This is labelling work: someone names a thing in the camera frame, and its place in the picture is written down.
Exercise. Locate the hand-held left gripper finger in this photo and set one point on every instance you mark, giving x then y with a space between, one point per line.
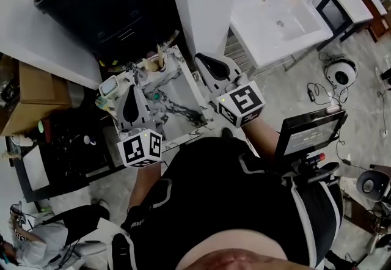
120 113
144 113

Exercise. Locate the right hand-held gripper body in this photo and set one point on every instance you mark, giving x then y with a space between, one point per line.
244 100

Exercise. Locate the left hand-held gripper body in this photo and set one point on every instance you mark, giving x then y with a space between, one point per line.
134 148

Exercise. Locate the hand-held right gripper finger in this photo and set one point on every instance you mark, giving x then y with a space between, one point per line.
205 76
234 71

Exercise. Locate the person's right forearm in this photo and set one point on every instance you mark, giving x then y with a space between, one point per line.
262 137

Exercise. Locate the person's left forearm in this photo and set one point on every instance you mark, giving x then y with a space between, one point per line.
146 180

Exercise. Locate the yellow green plastic toy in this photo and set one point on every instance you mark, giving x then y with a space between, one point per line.
103 104

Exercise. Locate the teal sink drain stopper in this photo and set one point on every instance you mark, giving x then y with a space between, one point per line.
156 96

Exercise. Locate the white soap dish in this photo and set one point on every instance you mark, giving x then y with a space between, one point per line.
108 87

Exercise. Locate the marble pattern sink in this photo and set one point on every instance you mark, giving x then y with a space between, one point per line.
183 94

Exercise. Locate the person's black shoe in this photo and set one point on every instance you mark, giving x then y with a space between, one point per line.
227 133

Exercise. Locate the chrome faucet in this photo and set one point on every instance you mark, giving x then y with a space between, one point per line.
138 73

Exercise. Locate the small white round object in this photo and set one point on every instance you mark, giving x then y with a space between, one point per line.
87 140

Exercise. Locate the grey bin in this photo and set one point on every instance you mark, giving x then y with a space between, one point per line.
76 94

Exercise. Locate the white ceramic sink basin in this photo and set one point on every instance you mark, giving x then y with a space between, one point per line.
275 30

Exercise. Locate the black low table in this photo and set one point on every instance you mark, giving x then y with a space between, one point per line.
67 159

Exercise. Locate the white pillar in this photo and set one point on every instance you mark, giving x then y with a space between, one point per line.
204 3

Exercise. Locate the black tablet monitor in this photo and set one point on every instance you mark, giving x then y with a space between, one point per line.
311 134

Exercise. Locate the pale green round object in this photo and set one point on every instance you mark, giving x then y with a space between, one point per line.
40 126

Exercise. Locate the brown cardboard box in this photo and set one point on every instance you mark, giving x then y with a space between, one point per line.
33 94

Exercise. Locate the person's black clothed body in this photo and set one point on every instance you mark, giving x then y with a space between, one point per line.
220 195

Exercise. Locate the white round device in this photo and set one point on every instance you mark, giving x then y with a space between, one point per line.
340 74

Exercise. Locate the large black cabinet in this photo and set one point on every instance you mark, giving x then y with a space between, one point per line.
107 9

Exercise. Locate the black side table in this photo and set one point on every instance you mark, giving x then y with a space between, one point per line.
354 9

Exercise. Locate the grey round device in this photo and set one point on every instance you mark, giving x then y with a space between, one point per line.
371 186

